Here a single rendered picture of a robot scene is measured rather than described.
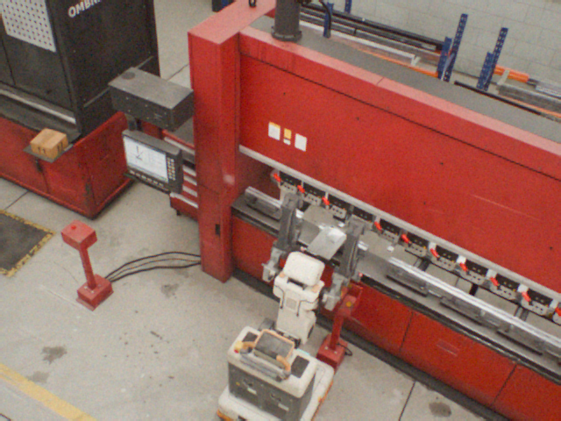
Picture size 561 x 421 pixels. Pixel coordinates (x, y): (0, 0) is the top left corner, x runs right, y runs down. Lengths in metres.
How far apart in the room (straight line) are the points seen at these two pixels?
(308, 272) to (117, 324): 2.02
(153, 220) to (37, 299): 1.26
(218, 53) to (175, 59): 4.31
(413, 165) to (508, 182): 0.56
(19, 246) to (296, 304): 2.94
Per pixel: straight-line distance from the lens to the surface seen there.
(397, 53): 5.58
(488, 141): 3.44
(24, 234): 6.00
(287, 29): 3.82
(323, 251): 4.28
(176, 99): 3.95
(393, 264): 4.34
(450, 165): 3.63
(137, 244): 5.70
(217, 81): 3.95
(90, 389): 4.90
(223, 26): 3.98
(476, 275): 4.07
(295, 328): 4.11
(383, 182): 3.90
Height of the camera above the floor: 4.18
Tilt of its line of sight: 45 degrees down
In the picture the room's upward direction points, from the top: 4 degrees clockwise
